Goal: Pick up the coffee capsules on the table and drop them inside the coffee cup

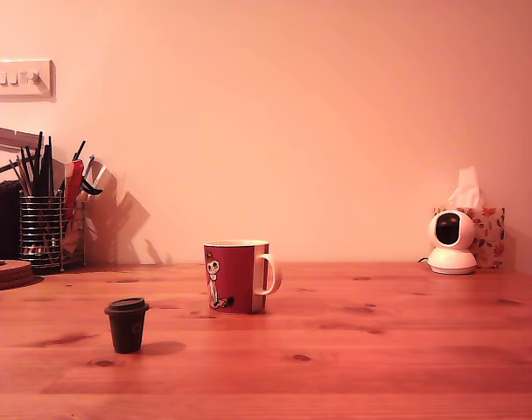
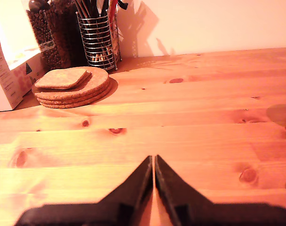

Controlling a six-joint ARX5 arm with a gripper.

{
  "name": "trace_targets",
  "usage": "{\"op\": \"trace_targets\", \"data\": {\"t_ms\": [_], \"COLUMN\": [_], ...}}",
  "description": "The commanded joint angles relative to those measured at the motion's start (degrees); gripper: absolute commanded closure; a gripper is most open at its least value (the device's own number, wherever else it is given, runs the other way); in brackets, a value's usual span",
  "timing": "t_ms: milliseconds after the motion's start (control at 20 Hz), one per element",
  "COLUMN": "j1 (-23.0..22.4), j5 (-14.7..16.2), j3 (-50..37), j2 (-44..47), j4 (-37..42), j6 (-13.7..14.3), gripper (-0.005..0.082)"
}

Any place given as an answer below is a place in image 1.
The small white round camera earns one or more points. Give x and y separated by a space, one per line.
452 258

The thick round cork trivet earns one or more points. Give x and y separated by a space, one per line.
12 275

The grey chopstick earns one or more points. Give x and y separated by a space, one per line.
19 178

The black flat spatula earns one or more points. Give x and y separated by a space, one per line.
47 175

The brown coffee capsule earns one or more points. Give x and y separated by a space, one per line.
126 328

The white tissue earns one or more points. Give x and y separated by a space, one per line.
467 188

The red kitchen utensil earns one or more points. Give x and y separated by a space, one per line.
73 184

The white light switch plate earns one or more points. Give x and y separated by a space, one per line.
21 89

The red cartoon mug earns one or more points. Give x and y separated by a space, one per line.
235 275

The silver metal kitchen tool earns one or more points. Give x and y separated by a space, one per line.
102 175

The dark chopstick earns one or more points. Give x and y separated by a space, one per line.
27 170

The floral tissue box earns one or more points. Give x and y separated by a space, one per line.
493 236

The black curved kitchen tool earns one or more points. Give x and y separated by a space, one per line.
92 189

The thin black stick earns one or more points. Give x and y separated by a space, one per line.
79 150
40 157

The grey metal rail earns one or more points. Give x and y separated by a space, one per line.
3 135

